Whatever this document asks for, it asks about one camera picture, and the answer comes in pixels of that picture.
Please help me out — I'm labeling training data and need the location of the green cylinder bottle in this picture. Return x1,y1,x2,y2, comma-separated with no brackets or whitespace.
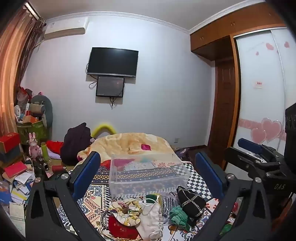
41,142,49,163

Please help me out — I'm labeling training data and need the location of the small black wall monitor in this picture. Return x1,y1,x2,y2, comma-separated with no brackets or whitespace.
96,76,125,97

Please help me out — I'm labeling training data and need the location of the dark blue box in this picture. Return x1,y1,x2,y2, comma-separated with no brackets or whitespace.
0,146,23,163

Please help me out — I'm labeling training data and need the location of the black metal tube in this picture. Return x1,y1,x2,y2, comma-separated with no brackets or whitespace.
34,156,50,171

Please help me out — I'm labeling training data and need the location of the brown wooden door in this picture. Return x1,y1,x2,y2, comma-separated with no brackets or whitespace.
207,37,236,169

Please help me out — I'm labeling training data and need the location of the red gift box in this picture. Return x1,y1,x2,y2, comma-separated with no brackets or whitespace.
0,133,21,153

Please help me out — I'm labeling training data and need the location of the black chain-trimmed garment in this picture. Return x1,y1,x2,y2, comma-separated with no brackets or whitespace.
176,186,207,219

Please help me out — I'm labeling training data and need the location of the dark purple backpack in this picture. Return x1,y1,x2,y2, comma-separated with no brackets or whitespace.
60,123,92,166

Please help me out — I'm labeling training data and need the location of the purple bag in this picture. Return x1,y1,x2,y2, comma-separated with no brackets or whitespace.
175,148,190,161

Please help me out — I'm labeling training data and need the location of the red velvet pouch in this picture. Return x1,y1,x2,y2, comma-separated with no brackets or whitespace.
108,215,139,240

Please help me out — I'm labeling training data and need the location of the yellow curved foam tube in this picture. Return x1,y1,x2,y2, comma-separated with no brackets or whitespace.
91,124,116,138

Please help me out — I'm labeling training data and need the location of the green knitted cloth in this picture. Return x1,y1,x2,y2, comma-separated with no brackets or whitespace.
169,206,196,229

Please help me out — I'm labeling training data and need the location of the grey knitted cloth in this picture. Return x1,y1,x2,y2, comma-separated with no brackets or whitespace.
161,196,180,223

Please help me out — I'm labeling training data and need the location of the pink rabbit figurine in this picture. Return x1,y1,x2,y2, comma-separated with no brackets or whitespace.
28,132,43,158

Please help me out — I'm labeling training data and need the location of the grey plush toy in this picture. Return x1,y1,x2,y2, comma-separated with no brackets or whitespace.
30,95,53,128

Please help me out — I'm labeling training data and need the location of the red book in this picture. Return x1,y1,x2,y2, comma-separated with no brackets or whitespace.
4,161,28,179

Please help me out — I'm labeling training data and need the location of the brown curtain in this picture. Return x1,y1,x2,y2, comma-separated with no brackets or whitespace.
0,2,46,139

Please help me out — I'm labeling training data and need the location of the green cardboard box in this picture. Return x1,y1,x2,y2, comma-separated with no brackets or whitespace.
17,120,48,144

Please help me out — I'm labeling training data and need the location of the black wall television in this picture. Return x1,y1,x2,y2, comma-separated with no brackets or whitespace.
87,47,139,78

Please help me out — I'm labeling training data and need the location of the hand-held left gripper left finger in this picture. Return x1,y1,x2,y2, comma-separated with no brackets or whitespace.
25,151,102,241

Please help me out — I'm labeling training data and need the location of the pile of papers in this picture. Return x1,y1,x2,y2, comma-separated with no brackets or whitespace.
0,171,36,232

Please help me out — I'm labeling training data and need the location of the white air conditioner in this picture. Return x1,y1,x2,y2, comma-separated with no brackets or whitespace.
44,17,90,40

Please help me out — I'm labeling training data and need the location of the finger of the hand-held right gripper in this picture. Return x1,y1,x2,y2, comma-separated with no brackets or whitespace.
224,146,285,181
238,138,279,160

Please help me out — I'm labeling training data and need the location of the yellow fleece blanket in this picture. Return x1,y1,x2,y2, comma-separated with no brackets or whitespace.
77,133,184,168

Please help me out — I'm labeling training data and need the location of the red cloth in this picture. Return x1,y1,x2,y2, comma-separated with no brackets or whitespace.
46,140,64,153

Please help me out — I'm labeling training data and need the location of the white sliding wardrobe door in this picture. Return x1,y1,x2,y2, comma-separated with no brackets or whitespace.
225,27,296,176

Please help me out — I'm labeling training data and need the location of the clear plastic storage box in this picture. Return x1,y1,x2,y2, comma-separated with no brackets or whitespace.
109,153,192,198

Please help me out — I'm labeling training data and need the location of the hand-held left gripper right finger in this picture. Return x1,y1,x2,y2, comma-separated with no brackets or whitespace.
193,152,272,241

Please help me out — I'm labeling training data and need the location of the floral fabric scrunchie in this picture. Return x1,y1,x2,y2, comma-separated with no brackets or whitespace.
108,199,141,226

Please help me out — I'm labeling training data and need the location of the wooden wardrobe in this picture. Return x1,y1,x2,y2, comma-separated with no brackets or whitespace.
189,1,288,171

